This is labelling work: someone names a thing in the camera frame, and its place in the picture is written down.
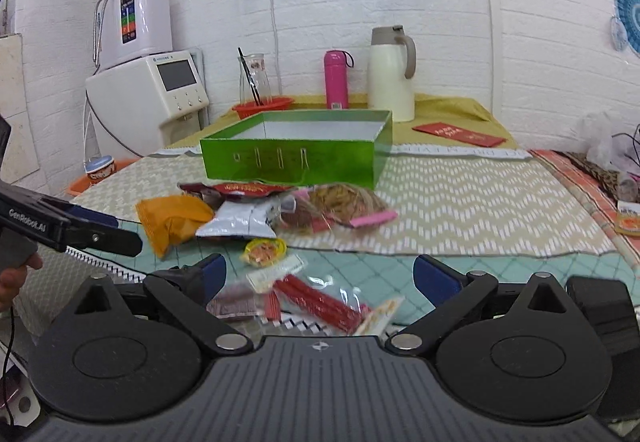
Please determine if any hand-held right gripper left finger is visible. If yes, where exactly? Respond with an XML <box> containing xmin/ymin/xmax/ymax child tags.
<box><xmin>74</xmin><ymin>253</ymin><xmax>256</xmax><ymax>357</ymax></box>

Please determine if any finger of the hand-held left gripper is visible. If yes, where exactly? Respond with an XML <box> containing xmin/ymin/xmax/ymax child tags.
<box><xmin>62</xmin><ymin>220</ymin><xmax>144</xmax><ymax>259</ymax></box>
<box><xmin>67</xmin><ymin>203</ymin><xmax>120</xmax><ymax>229</ymax></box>

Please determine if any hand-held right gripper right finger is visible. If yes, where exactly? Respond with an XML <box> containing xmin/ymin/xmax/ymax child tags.
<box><xmin>385</xmin><ymin>255</ymin><xmax>582</xmax><ymax>356</ymax></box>

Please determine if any small dark red packet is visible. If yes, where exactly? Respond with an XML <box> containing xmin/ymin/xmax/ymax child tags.
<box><xmin>206</xmin><ymin>289</ymin><xmax>267</xmax><ymax>319</ymax></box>

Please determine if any small yellow candy packet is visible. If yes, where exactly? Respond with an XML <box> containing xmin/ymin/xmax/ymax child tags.
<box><xmin>240</xmin><ymin>237</ymin><xmax>289</xmax><ymax>267</ymax></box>

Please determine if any silver snack packet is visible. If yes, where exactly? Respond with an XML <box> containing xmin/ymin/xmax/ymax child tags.
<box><xmin>195</xmin><ymin>199</ymin><xmax>282</xmax><ymax>241</ymax></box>

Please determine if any small white packet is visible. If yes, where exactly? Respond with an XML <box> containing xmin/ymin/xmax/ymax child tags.
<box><xmin>246</xmin><ymin>256</ymin><xmax>307</xmax><ymax>293</ymax></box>

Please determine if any white and orange packet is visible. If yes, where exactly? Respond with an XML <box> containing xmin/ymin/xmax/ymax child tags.
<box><xmin>351</xmin><ymin>296</ymin><xmax>406</xmax><ymax>337</ymax></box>

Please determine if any orange snack packet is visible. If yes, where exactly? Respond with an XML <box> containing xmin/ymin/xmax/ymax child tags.
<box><xmin>136</xmin><ymin>194</ymin><xmax>216</xmax><ymax>259</ymax></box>

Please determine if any red nut packet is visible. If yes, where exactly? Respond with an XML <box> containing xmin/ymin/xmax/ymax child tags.
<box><xmin>177</xmin><ymin>180</ymin><xmax>297</xmax><ymax>210</ymax></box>

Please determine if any clear bag of brown snacks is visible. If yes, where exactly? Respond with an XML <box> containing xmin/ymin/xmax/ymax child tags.
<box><xmin>272</xmin><ymin>194</ymin><xmax>326</xmax><ymax>236</ymax></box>

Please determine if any clear snack bag pink label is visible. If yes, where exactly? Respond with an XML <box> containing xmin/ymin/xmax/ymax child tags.
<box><xmin>300</xmin><ymin>183</ymin><xmax>399</xmax><ymax>235</ymax></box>

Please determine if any green cardboard box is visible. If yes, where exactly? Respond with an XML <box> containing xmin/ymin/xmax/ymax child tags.
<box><xmin>200</xmin><ymin>110</ymin><xmax>393</xmax><ymax>191</ymax></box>

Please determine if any person's left hand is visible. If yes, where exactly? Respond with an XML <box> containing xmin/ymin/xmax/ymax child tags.
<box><xmin>0</xmin><ymin>253</ymin><xmax>44</xmax><ymax>311</ymax></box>

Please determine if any orange plastic basin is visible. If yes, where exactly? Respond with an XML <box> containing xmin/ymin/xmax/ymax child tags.
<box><xmin>70</xmin><ymin>157</ymin><xmax>144</xmax><ymax>195</ymax></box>

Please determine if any teal grid table mat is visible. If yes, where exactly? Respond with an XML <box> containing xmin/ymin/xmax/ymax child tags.
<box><xmin>10</xmin><ymin>217</ymin><xmax>640</xmax><ymax>338</ymax></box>

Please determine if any beige chevron table mat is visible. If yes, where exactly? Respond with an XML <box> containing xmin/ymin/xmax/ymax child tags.
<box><xmin>75</xmin><ymin>147</ymin><xmax>618</xmax><ymax>259</ymax></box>

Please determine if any white board panel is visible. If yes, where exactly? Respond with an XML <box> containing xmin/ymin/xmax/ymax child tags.
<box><xmin>0</xmin><ymin>34</ymin><xmax>41</xmax><ymax>186</ymax></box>

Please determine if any white water dispenser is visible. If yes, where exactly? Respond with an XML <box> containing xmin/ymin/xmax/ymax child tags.
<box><xmin>85</xmin><ymin>50</ymin><xmax>211</xmax><ymax>161</ymax></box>

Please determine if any red envelope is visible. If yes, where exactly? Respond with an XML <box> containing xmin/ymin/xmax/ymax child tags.
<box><xmin>412</xmin><ymin>122</ymin><xmax>509</xmax><ymax>148</ymax></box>

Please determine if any black device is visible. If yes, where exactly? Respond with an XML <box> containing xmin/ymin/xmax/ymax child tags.
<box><xmin>566</xmin><ymin>274</ymin><xmax>639</xmax><ymax>358</ymax></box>

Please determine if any red plastic basket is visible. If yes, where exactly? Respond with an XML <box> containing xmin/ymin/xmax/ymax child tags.
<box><xmin>231</xmin><ymin>96</ymin><xmax>296</xmax><ymax>121</ymax></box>

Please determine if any patterned blanket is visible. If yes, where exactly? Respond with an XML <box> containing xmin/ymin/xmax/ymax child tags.
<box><xmin>529</xmin><ymin>149</ymin><xmax>640</xmax><ymax>253</ymax></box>

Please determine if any black straw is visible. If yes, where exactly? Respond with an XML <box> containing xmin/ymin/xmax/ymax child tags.
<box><xmin>237</xmin><ymin>46</ymin><xmax>266</xmax><ymax>105</ymax></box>

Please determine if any glass carafe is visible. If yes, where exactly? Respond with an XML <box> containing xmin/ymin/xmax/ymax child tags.
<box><xmin>238</xmin><ymin>52</ymin><xmax>272</xmax><ymax>106</ymax></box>

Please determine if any white water ionizer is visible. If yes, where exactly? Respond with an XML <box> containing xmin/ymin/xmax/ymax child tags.
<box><xmin>96</xmin><ymin>0</ymin><xmax>174</xmax><ymax>71</ymax></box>

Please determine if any cream thermos jug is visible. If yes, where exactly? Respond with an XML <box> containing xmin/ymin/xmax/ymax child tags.
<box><xmin>367</xmin><ymin>25</ymin><xmax>417</xmax><ymax>123</ymax></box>

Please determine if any clear plastic bag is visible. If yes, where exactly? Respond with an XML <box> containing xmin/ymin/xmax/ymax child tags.
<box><xmin>580</xmin><ymin>110</ymin><xmax>637</xmax><ymax>173</ymax></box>

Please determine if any pink thermos bottle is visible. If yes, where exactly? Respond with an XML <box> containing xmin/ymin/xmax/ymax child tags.
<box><xmin>324</xmin><ymin>50</ymin><xmax>355</xmax><ymax>111</ymax></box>

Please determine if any black cable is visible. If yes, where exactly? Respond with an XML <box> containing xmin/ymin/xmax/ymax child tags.
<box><xmin>0</xmin><ymin>307</ymin><xmax>18</xmax><ymax>428</ymax></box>

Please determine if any white wall cable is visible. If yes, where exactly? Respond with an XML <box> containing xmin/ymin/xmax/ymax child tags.
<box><xmin>266</xmin><ymin>0</ymin><xmax>282</xmax><ymax>96</ymax></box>

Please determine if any blue round wall decoration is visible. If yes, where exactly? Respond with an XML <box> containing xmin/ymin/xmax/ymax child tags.
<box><xmin>610</xmin><ymin>0</ymin><xmax>640</xmax><ymax>58</ymax></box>

